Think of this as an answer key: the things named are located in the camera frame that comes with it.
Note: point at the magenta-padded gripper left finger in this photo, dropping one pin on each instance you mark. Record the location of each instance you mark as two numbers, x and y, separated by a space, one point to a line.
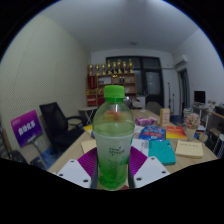
73 172

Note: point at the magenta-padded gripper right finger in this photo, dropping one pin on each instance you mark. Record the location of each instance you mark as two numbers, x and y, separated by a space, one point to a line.
151 170

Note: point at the green drink bottle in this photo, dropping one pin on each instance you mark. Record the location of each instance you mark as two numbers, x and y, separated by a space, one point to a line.
113 146

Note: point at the teal book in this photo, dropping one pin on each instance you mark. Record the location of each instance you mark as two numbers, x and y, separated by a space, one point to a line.
162 152

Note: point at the pale yellow notepad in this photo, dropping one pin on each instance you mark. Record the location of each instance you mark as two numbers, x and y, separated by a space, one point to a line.
88 146
189 149

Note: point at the flat round red coaster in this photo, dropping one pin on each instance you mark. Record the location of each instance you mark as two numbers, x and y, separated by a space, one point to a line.
125 187

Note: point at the blue book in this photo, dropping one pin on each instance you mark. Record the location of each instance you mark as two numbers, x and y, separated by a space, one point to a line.
152 132

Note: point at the orange book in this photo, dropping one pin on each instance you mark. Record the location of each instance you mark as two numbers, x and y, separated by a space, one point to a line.
176 132

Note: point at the pink box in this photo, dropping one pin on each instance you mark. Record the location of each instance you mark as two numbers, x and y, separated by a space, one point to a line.
146 121

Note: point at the black office chair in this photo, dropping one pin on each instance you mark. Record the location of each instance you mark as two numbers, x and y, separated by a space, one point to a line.
55 121

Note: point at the orange carton box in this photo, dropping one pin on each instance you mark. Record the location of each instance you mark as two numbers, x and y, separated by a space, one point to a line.
164 117

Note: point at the dark brown chair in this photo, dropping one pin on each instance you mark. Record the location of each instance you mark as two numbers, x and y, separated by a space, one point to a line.
154 107

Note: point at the pink flower bouquet in cup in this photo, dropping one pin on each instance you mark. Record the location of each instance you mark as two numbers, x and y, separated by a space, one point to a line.
192 121

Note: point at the small white round table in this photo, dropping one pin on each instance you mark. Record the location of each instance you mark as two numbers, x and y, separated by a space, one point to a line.
87 110

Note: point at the purple sign board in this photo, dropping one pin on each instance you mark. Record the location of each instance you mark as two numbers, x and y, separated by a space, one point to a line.
26 128

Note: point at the long wooden side desk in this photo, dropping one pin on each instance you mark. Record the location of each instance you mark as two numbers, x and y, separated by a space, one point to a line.
213 116

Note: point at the black computer monitor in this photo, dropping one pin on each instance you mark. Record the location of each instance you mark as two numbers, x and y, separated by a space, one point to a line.
199 97

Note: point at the black framed glass door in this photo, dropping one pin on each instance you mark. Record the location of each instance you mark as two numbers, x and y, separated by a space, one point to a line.
151 80

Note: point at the white air conditioner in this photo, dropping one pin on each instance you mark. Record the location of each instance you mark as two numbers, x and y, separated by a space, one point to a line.
181 60

